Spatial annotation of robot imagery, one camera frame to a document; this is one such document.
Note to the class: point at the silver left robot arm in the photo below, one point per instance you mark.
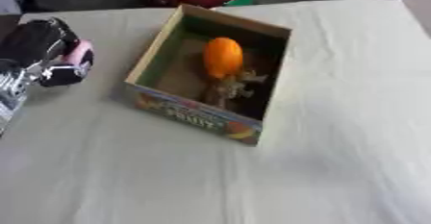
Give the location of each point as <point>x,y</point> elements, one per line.
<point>10,90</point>

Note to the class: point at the orange toy fruit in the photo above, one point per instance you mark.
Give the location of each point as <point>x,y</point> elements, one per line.
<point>223,57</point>

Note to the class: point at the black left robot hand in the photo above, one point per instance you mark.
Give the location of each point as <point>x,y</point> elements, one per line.
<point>34,40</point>

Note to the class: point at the pink block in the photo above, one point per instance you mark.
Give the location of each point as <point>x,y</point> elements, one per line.
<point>80,50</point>

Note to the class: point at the tan cardboard box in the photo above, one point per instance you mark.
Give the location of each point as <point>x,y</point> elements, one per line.
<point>162,74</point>

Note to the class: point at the tan toy animal figure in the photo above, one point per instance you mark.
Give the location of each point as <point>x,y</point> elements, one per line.
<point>231,88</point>

